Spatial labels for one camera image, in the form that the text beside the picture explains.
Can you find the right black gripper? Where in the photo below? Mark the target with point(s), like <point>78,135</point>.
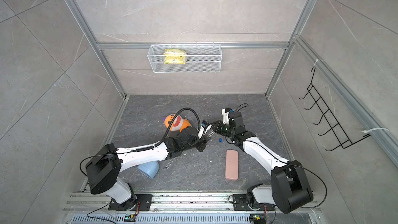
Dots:
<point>218,128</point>

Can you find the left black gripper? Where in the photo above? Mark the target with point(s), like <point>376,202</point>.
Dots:
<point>203,143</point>

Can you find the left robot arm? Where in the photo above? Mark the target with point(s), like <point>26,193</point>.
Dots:
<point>104,168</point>

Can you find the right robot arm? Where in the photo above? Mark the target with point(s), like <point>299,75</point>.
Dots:
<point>289,188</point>

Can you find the orange shark plush toy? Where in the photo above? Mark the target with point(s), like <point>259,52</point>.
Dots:
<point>178,124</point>

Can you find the pink rectangular case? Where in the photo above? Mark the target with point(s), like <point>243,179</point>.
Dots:
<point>231,171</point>

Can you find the light blue cup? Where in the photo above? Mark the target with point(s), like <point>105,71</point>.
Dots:
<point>149,169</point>

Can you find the yellow packet in basket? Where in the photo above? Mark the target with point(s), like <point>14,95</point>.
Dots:
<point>174,56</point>

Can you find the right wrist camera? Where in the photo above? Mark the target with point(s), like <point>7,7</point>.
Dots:
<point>225,114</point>

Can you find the white wire basket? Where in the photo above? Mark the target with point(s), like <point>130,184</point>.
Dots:
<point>186,58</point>

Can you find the black wall hook rack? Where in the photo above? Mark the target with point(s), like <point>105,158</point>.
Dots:
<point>329,117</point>

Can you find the metal base rail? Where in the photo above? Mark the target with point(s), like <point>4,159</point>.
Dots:
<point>180,208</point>

